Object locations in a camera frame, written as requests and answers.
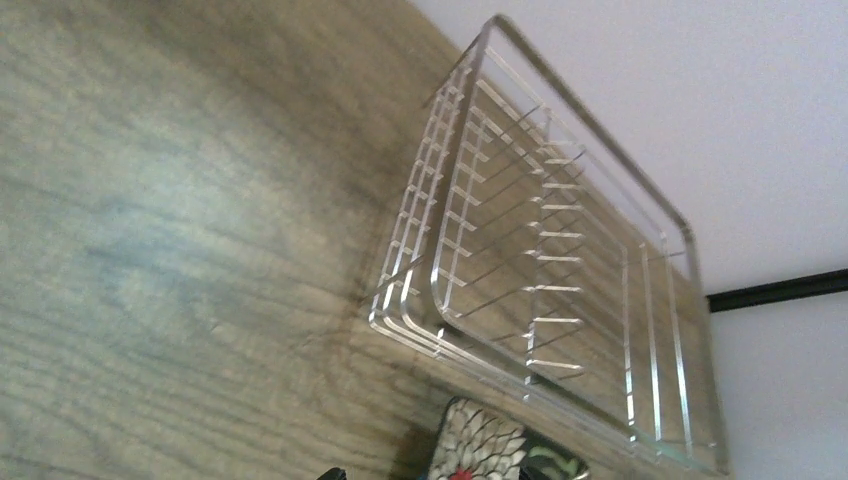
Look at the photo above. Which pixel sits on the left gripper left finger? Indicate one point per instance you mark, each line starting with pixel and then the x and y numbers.
pixel 334 473

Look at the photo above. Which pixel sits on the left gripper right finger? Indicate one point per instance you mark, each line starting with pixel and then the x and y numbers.
pixel 528 472

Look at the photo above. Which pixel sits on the metal wire dish rack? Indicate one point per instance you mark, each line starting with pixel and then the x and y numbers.
pixel 531 254

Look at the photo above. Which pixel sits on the black floral square plate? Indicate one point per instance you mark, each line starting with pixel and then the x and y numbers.
pixel 476 441

